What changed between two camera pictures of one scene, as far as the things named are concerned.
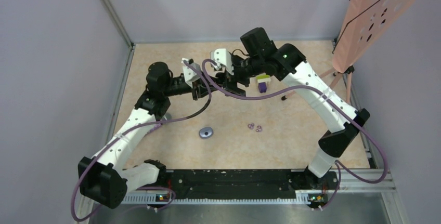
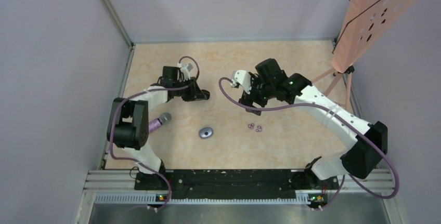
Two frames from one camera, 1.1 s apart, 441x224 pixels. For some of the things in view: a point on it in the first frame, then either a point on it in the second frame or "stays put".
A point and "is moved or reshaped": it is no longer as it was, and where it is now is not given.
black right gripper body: [242, 73] to [259, 94]
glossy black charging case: [221, 77] is moved or reshaped
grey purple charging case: [206, 132] stays put
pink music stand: [381, 7] stays put
